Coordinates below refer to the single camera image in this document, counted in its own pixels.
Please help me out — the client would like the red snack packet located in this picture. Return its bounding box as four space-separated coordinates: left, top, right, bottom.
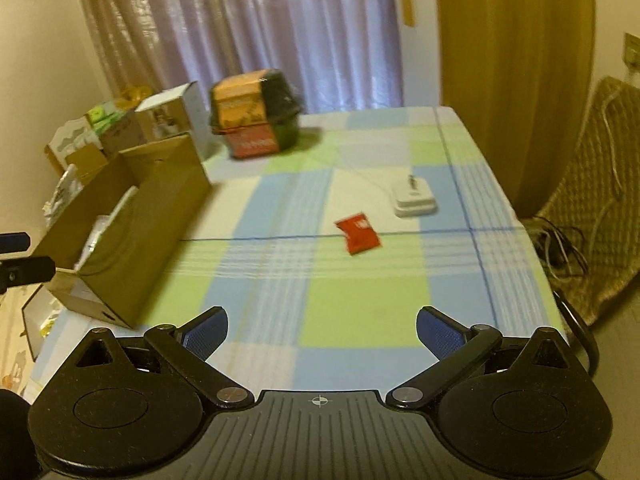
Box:
335 212 381 256

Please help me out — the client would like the white power adapter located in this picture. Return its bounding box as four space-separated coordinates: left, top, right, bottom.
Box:
390 174 437 218

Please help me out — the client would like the brown cardboard box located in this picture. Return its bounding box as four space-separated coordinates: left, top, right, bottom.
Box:
35 134 212 328

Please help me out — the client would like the green snack bag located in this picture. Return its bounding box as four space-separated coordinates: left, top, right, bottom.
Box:
85 100 128 136

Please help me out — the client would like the checkered tablecloth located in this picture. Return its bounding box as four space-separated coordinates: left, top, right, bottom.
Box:
26 107 561 399

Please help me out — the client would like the white product box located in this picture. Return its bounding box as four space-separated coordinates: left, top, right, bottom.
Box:
136 81 215 160

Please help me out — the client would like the wicker chair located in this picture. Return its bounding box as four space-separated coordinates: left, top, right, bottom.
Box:
540 77 639 324

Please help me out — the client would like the orange black food container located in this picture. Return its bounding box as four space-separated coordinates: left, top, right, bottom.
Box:
209 68 303 159

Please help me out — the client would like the purple sheer curtain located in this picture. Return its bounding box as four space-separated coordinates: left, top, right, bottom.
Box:
80 0 404 113

